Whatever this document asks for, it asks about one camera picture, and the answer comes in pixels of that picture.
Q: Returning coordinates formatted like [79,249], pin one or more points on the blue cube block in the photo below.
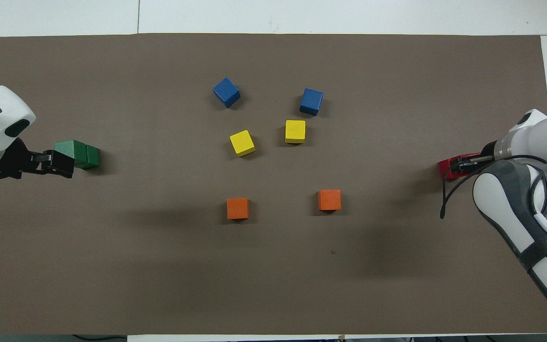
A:
[226,92]
[311,101]

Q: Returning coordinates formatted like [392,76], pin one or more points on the orange cube block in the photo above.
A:
[238,208]
[329,200]

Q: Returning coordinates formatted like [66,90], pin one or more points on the green cube block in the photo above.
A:
[71,148]
[92,156]

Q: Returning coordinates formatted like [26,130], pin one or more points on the brown table mat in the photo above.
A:
[278,275]

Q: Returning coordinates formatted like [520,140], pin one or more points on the red cube block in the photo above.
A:
[444,170]
[466,156]

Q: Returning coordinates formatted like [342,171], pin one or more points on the yellow cube block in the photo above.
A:
[295,131]
[242,142]

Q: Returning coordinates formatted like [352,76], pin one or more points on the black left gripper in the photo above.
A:
[10,161]

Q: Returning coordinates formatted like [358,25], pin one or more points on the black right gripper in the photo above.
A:
[488,152]

